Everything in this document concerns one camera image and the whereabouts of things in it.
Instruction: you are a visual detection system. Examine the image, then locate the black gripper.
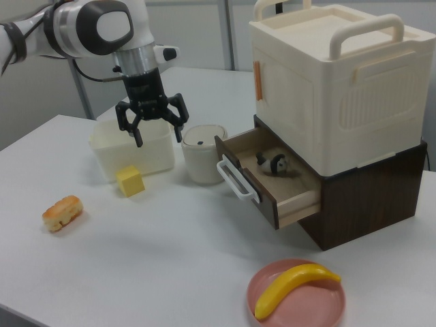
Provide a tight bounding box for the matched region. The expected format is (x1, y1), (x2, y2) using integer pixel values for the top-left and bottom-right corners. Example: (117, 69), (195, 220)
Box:
(114, 67), (191, 149)

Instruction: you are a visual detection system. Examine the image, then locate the black and white panda toy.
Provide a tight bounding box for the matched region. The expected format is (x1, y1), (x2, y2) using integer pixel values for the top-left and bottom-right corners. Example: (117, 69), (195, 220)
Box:
(255, 151), (289, 176)

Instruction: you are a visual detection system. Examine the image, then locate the toy bread loaf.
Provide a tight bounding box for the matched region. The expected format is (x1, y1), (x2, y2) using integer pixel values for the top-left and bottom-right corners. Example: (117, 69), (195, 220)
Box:
(42, 195), (84, 234)

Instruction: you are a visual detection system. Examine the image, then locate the yellow toy banana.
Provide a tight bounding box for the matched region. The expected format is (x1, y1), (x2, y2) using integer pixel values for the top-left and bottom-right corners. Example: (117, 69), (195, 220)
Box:
(254, 263), (342, 320)

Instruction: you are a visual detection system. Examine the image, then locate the white plastic open bin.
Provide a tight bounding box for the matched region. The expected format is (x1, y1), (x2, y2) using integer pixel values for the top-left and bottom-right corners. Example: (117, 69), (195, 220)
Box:
(89, 119), (175, 181)

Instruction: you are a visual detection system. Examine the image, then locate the beige lidded trash can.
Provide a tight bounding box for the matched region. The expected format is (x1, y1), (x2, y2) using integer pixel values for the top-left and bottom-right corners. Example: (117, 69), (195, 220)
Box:
(181, 125), (228, 187)

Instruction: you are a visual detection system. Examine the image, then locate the yellow foam cube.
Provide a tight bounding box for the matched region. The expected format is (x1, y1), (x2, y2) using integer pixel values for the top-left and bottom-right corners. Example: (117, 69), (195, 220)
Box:
(115, 165), (146, 198)

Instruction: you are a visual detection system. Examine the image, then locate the orange box latch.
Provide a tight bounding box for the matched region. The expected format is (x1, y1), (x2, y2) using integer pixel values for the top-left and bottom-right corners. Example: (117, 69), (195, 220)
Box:
(253, 61), (265, 102)

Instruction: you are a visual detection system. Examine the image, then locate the cream plastic storage box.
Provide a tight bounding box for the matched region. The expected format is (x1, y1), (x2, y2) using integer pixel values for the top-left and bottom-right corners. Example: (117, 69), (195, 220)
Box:
(248, 0), (431, 178)

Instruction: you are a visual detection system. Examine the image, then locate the dark brown wooden cabinet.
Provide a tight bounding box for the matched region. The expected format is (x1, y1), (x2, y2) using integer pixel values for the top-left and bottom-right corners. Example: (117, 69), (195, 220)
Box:
(253, 114), (429, 252)

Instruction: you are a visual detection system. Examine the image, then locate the pink round plate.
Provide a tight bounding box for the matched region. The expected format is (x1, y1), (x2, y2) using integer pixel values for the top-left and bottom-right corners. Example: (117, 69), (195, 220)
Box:
(247, 258), (347, 327)

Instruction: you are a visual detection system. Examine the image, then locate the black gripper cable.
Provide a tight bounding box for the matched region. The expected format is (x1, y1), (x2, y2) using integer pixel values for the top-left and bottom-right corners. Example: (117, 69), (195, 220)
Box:
(72, 58), (124, 83)

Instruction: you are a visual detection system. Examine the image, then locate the brown drawer with white handle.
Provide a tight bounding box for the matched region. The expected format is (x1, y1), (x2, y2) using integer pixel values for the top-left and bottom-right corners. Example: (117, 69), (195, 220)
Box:
(214, 126), (322, 230)

